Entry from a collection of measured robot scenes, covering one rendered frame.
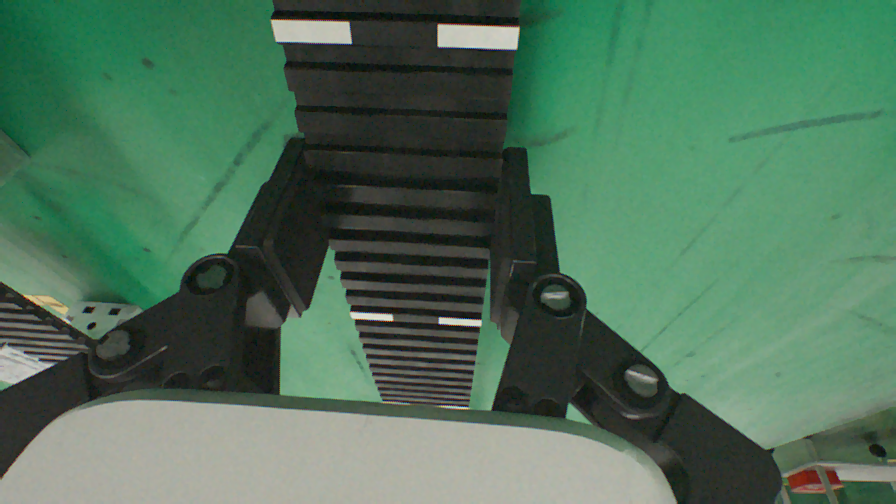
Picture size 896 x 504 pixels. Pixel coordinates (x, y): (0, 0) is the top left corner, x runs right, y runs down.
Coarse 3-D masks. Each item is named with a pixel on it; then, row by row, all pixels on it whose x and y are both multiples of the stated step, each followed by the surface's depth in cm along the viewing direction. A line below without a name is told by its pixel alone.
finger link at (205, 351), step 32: (224, 256) 9; (192, 288) 8; (224, 288) 8; (192, 320) 8; (224, 320) 8; (192, 352) 7; (224, 352) 7; (256, 352) 10; (160, 384) 7; (192, 384) 7; (224, 384) 7; (256, 384) 9
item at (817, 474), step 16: (880, 448) 309; (800, 464) 279; (816, 464) 265; (832, 464) 264; (848, 464) 263; (864, 464) 262; (880, 464) 261; (800, 480) 286; (816, 480) 276; (832, 480) 273; (864, 480) 299; (880, 480) 297; (784, 496) 297; (832, 496) 254
